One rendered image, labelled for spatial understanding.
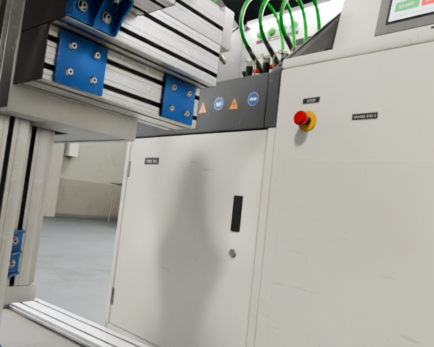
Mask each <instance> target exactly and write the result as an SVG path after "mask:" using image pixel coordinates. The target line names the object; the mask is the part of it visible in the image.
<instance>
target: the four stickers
mask: <svg viewBox="0 0 434 347"><path fill-rule="evenodd" d="M258 98H259V92H249V95H248V101H247V106H255V105H258ZM223 101H224V97H219V98H215V99H214V111H215V110H220V109H223ZM239 101H240V96H235V97H230V100H229V110H234V109H238V107H239ZM204 113H207V101H202V102H199V106H198V114H204Z"/></svg>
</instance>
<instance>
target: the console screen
mask: <svg viewBox="0 0 434 347"><path fill-rule="evenodd" d="M432 24H434V0H382V1H381V5H380V11H379V15H378V20H377V24H376V28H375V34H374V36H381V35H384V34H390V33H394V32H400V31H403V30H409V29H413V28H418V27H422V26H426V25H432Z"/></svg>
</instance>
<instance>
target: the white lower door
mask: <svg viewBox="0 0 434 347"><path fill-rule="evenodd" d="M267 135H268V130H255V131H245V132H225V133H215V134H196V135H186V136H166V137H156V138H137V139H135V141H133V142H132V148H131V154H130V161H128V164H127V174H126V177H127V186H126V192H125V202H124V208H123V219H122V225H121V235H120V241H119V246H118V257H117V263H116V273H115V279H114V287H112V293H111V299H110V304H111V311H110V323H111V324H113V325H115V326H118V327H119V328H122V329H124V330H126V331H128V332H130V333H132V334H134V335H136V336H138V337H140V338H142V339H144V340H146V341H148V342H150V343H152V344H154V345H156V346H158V347H247V336H248V328H249V315H250V308H251V294H252V286H253V279H254V266H255V259H256V245H257V238H258V225H259V217H260V204H261V197H262V184H263V176H264V169H265V156H266V148H267Z"/></svg>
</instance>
